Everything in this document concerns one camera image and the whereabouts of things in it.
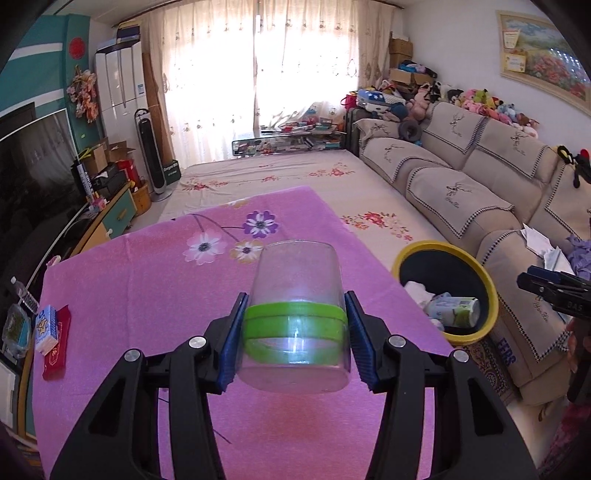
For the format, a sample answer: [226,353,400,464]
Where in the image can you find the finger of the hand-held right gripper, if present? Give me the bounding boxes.
[529,265,591,291]
[517,272,573,302]

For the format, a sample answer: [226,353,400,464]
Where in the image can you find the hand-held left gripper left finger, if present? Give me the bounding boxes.
[50,292,250,480]

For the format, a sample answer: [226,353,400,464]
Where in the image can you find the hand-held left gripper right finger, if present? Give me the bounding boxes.
[344,291,539,480]

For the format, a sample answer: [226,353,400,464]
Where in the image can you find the black yellow-rimmed trash bin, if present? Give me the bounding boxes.
[392,240,500,348]

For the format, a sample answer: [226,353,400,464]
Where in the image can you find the white paper towel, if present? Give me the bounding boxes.
[405,280,437,305]

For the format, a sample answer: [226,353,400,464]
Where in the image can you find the green white coconut water bottle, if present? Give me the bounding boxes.
[425,295,481,329]

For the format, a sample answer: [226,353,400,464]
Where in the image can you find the clear jar with green band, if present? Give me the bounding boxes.
[236,240,352,394]

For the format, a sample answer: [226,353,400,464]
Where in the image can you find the person's right hand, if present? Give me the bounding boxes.
[567,318,591,371]

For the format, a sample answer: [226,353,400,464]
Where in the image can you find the white papers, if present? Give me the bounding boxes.
[522,225,575,275]

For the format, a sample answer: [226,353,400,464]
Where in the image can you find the purple cloth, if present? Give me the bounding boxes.
[566,233,591,282]

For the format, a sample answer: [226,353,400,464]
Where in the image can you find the patterned rug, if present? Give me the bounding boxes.
[462,339,518,407]

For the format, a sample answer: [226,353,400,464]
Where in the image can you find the pink floral tablecloth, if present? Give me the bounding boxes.
[31,185,455,480]

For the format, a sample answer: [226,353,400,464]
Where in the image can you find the black yellow plush toy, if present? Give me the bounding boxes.
[556,145,591,188]

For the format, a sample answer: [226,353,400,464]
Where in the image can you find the beige sofa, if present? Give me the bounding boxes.
[353,102,591,407]

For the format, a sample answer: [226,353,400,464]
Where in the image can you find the red patterned clothing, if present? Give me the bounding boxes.
[540,401,591,480]

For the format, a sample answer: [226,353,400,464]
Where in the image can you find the yellow basket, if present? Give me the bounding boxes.
[134,180,152,214]

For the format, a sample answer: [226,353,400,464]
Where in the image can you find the tv cabinet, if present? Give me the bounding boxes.
[0,182,139,450]

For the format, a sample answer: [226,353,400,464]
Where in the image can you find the red packet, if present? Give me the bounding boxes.
[42,305,72,381]

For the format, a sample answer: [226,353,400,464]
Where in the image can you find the pile of plush toys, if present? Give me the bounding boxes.
[406,80,541,139]

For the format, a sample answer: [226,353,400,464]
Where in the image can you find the blue cartoon tissue pack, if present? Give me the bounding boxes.
[34,305,60,355]

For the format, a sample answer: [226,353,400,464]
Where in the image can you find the red box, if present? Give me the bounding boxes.
[117,159,141,188]

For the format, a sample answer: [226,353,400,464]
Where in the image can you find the black white tower fan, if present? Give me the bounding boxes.
[135,108,168,201]

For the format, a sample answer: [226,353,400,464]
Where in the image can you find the glass coffee table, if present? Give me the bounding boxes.
[231,117,347,160]

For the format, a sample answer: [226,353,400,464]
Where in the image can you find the clear plastic water bottle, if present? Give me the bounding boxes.
[10,276,40,315]

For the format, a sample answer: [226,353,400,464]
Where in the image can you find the clear green-label plastic container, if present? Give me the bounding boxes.
[2,302,34,360]

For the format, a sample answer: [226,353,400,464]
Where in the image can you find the framed flower painting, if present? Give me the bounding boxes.
[496,9,591,116]

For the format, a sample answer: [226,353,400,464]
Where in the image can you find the tall black box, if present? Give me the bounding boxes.
[71,159,95,199]

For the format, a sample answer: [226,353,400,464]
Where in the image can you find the open cardboard box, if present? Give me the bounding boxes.
[76,141,137,176]

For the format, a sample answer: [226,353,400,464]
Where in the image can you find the blue star-print bag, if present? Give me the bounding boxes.
[358,88,393,109]

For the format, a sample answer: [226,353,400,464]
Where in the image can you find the black television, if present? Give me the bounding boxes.
[0,102,90,301]

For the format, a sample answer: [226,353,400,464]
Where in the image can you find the stacked cardboard boxes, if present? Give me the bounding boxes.
[389,32,432,88]

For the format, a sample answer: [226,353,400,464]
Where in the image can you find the sheer beige curtain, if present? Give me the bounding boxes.
[143,0,393,171]

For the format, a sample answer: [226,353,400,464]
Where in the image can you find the hanging artificial flowers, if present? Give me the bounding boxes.
[67,65,100,124]

